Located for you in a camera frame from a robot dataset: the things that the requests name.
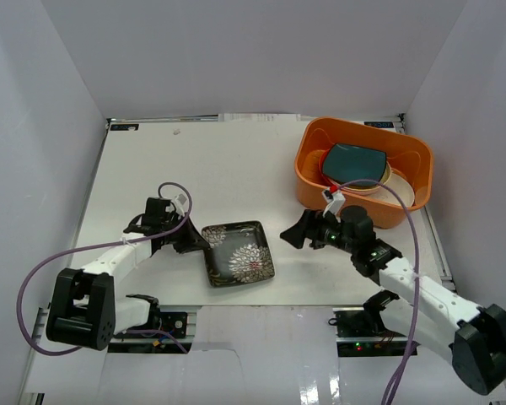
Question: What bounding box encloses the black floral square plate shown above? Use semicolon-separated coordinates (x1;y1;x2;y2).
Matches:
202;220;276;288

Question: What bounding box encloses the right black table label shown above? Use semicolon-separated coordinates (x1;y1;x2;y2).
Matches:
363;121;395;129

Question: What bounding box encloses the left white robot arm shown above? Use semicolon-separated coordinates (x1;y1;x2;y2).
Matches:
46;197;209;350

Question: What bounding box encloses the small orange plate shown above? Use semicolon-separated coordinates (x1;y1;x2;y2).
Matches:
318;149;332;184

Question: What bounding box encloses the yellow round plate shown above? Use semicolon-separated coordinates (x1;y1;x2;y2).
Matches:
322;165;392;196

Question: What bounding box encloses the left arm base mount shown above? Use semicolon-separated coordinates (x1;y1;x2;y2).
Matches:
108;311;196;354

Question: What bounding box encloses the teal square plate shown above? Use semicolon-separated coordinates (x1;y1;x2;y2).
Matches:
323;143;387;183

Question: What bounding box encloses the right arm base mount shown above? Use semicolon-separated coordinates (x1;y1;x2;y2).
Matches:
327;290;407;358

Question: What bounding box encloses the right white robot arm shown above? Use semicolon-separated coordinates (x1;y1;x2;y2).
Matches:
280;206;506;396

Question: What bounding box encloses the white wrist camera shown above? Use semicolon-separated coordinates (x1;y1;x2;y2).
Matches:
172;193;190;215
322;186;346;217

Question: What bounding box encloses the cream round plate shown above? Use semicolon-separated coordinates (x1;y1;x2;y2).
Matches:
371;171;415;208

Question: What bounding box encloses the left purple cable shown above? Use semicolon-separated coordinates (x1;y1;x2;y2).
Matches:
15;181;193;355

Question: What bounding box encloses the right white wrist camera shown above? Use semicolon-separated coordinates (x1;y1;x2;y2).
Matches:
322;186;346;217

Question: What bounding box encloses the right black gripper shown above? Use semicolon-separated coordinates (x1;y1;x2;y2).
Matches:
280;208;357;255

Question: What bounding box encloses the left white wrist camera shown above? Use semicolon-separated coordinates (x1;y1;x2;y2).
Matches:
172;193;190;215

